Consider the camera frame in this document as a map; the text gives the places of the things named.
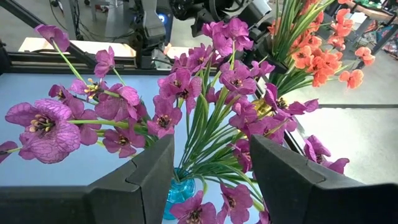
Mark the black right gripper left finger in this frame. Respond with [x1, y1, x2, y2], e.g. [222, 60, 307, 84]
[0, 134, 175, 224]

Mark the blue glass vase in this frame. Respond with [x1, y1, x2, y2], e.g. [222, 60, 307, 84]
[163, 167, 197, 221]

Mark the yellow glass vase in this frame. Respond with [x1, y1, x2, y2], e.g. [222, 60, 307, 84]
[252, 98, 274, 118]

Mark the purple artificial flower stem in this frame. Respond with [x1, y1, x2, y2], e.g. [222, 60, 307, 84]
[0, 24, 150, 165]
[169, 82, 351, 224]
[146, 17, 276, 175]

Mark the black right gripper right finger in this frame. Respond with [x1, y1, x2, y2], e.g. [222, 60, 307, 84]
[249, 134, 398, 224]

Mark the black cable conduit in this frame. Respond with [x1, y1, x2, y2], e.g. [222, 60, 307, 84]
[0, 0, 97, 68]

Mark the blue-grey table mat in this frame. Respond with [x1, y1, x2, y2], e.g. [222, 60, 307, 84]
[0, 72, 299, 224]

